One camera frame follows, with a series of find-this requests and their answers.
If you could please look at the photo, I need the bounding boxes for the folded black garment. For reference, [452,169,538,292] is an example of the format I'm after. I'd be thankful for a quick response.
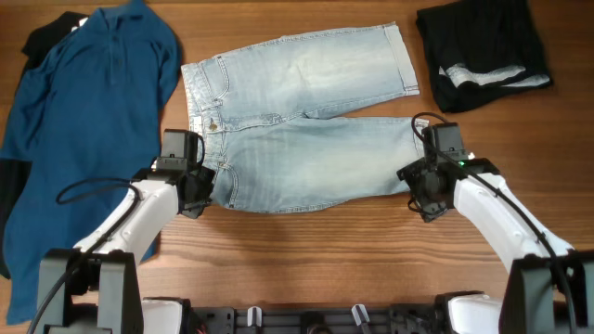
[416,0,553,113]

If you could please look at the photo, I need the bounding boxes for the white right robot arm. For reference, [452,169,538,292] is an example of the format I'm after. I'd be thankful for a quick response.
[397,158,593,333]

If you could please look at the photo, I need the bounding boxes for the blue polo shirt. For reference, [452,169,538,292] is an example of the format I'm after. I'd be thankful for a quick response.
[6,1,181,325]

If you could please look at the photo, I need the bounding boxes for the black shirt under blue shirt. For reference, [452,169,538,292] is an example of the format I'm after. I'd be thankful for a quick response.
[1,12,109,282]

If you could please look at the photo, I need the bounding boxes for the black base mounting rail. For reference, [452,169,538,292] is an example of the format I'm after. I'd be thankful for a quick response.
[193,303,454,334]

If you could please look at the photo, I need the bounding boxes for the light blue denim shorts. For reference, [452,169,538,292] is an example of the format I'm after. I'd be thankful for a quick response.
[181,23,424,213]

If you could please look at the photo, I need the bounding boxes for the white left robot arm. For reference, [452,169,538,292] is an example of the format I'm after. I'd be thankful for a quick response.
[28,161,215,333]

